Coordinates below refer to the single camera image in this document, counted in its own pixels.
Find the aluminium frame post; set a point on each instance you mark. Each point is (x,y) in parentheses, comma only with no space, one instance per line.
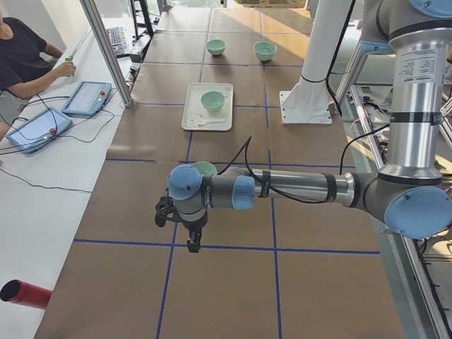
(94,18)

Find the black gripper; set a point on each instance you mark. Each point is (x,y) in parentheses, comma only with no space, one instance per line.
(193,226)

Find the near blue teach pendant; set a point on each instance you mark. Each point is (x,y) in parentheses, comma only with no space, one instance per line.
(37,132)

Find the seated person black shirt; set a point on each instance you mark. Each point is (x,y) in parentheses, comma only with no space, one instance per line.
(24,73)

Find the green bowl with ice cubes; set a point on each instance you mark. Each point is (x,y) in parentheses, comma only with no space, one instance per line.
(265,51)

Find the white plastic spoon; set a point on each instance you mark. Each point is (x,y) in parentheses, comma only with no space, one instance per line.
(210,121)

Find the far blue teach pendant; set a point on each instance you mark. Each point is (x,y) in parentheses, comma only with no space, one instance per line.
(87,99)

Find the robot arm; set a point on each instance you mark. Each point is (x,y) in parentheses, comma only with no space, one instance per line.
(418,32)

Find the aluminium side frame rail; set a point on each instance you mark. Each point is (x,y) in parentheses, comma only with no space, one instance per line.
(405,193)

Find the red cylinder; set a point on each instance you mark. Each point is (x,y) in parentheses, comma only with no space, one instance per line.
(25,294)

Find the blue teach pendant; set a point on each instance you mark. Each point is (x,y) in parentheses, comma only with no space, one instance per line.
(87,99)
(37,132)

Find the cream bear tray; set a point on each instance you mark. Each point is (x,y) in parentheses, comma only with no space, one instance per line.
(194,111)

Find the green bowl on tray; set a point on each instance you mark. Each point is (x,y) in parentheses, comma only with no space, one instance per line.
(213,101)

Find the black keyboard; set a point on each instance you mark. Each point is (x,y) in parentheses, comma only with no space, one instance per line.
(118,42)

